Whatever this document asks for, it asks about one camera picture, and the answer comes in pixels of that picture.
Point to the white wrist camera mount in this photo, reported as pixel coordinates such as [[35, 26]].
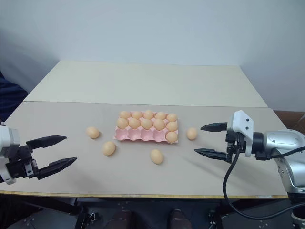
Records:
[[243, 121], [9, 136]]

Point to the black table frame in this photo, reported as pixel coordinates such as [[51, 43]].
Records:
[[71, 205]]

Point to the dark blue fabric object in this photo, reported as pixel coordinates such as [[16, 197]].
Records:
[[10, 100]]

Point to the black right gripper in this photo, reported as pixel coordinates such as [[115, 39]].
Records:
[[234, 145]]

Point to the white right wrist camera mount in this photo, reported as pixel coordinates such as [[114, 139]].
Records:
[[243, 121]]

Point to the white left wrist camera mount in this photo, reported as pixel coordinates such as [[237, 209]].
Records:
[[9, 136]]

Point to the pink egg tray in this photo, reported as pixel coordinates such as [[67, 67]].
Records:
[[140, 134]]

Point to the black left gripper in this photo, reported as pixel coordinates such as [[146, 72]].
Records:
[[19, 163]]

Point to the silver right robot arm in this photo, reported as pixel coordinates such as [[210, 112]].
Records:
[[281, 143]]

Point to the tan egg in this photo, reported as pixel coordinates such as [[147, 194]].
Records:
[[191, 133], [124, 114], [122, 123], [137, 115], [159, 124], [108, 148], [134, 123], [171, 126], [92, 132], [156, 156], [171, 137], [160, 116], [146, 123], [171, 117], [148, 114]]

